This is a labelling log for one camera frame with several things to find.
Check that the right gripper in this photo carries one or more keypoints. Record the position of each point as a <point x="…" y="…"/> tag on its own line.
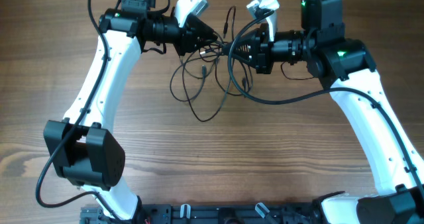
<point x="262" y="50"/>

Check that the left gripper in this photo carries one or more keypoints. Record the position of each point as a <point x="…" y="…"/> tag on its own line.
<point x="191" y="32"/>

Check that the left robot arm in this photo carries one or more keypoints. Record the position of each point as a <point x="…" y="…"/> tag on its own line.
<point x="81" y="146"/>

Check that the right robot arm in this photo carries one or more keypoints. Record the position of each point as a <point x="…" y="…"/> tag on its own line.
<point x="347" y="72"/>

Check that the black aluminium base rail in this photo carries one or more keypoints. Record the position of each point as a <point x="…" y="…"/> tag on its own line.
<point x="213" y="214"/>

